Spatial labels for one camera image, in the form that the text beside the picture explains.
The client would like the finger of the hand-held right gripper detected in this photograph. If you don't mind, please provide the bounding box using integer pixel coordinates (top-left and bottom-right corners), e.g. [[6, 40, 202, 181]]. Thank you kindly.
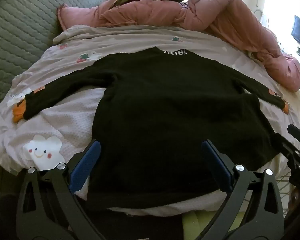
[[272, 132, 300, 162], [287, 124, 300, 147]]

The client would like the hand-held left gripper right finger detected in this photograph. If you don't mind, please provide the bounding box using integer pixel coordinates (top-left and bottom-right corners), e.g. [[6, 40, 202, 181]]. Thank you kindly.
[[201, 139, 285, 240]]

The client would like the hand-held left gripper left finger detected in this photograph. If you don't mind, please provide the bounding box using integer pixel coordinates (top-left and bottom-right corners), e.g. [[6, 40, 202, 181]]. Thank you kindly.
[[16, 140, 108, 240]]

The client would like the black sweater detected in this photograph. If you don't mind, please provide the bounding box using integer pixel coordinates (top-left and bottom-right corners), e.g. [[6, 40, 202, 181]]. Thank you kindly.
[[22, 46, 290, 212]]

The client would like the green cloth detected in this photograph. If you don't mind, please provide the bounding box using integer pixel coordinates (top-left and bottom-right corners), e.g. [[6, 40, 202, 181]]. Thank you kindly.
[[181, 209, 219, 237]]

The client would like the printed grey bed sheet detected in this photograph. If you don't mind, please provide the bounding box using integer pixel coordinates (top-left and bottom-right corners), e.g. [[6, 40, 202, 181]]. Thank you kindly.
[[0, 25, 300, 218]]

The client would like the pink quilt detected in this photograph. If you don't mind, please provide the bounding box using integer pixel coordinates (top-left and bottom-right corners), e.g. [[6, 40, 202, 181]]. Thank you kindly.
[[56, 0, 300, 92]]

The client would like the green quilted headboard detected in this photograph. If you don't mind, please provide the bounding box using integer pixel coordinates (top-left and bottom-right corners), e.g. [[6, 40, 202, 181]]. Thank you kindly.
[[0, 0, 110, 120]]

